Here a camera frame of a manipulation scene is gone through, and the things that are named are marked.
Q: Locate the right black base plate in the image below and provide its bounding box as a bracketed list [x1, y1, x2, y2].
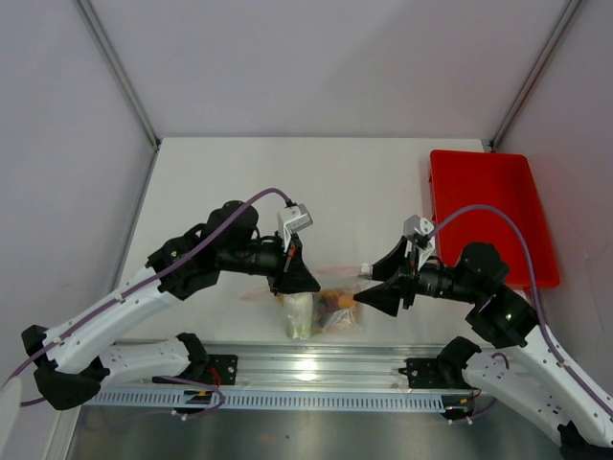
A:
[397, 357, 466, 389]

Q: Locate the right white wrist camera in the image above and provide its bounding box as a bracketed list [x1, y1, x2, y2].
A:
[403, 215, 436, 270]

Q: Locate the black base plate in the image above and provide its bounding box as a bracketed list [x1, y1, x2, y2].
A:
[397, 357, 466, 389]
[175, 354, 238, 386]

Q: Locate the red plastic bin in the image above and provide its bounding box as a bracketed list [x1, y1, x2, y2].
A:
[429, 149, 560, 289]

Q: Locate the left aluminium frame post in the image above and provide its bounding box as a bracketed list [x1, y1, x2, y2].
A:
[74, 0, 161, 150]

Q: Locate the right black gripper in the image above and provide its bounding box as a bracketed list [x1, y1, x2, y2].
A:
[352, 235, 480, 316]

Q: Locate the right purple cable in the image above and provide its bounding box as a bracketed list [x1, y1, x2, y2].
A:
[425, 204, 613, 408]

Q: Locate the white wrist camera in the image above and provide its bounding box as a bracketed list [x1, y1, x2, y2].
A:
[277, 203, 313, 253]
[403, 215, 436, 270]

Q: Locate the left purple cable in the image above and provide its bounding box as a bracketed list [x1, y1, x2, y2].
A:
[2, 187, 292, 423]

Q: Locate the clear zip top bag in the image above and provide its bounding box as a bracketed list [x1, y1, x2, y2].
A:
[238, 262, 373, 342]

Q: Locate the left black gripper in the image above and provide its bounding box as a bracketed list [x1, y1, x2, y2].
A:
[218, 228, 320, 296]

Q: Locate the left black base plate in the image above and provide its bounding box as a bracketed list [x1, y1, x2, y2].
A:
[175, 354, 238, 386]

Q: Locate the purple cable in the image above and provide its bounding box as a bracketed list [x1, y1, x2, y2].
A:
[425, 204, 613, 408]
[2, 187, 292, 423]

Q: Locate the right aluminium frame post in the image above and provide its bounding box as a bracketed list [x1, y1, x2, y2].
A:
[485, 0, 588, 152]

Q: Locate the aluminium frame post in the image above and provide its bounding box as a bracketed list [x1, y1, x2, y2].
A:
[485, 0, 588, 152]
[74, 0, 161, 150]

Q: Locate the white green leek toy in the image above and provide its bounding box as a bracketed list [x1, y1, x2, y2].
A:
[282, 292, 313, 340]

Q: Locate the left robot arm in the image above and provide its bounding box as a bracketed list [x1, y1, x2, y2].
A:
[21, 200, 320, 411]

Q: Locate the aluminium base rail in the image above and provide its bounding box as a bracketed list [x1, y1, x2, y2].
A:
[64, 341, 588, 397]

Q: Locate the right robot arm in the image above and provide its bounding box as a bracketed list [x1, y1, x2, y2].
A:
[353, 238, 612, 459]

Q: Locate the white slotted cable duct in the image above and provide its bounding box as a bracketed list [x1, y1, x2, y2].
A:
[88, 387, 445, 413]

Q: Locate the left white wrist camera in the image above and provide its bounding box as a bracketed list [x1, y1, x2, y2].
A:
[277, 203, 313, 253]

